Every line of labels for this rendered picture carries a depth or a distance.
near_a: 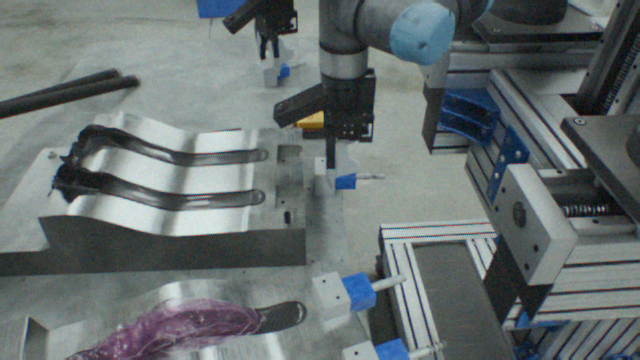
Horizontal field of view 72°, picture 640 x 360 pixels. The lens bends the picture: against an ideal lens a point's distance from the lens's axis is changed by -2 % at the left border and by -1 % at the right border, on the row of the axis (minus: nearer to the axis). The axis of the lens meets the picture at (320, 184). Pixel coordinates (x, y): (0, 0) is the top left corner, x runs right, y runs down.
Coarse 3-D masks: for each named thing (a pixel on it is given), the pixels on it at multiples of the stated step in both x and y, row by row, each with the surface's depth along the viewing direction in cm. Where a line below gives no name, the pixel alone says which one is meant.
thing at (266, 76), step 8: (256, 64) 112; (264, 64) 111; (296, 64) 116; (304, 64) 117; (256, 72) 114; (264, 72) 110; (272, 72) 111; (280, 72) 113; (288, 72) 114; (264, 80) 111; (272, 80) 112
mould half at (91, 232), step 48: (192, 144) 81; (240, 144) 81; (288, 144) 80; (48, 192) 75; (96, 192) 65; (192, 192) 72; (0, 240) 67; (48, 240) 64; (96, 240) 65; (144, 240) 65; (192, 240) 66; (240, 240) 66; (288, 240) 67
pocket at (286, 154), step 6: (282, 150) 81; (288, 150) 81; (294, 150) 81; (300, 150) 81; (282, 156) 82; (288, 156) 82; (294, 156) 82; (300, 156) 80; (282, 162) 80; (288, 162) 80; (294, 162) 81
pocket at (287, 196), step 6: (276, 186) 72; (282, 186) 72; (288, 186) 72; (294, 186) 72; (300, 186) 72; (276, 192) 72; (282, 192) 73; (288, 192) 73; (294, 192) 73; (300, 192) 73; (276, 198) 72; (282, 198) 73; (288, 198) 73; (294, 198) 73; (300, 198) 73; (276, 204) 72; (282, 204) 72; (288, 204) 72; (294, 204) 72; (300, 204) 72
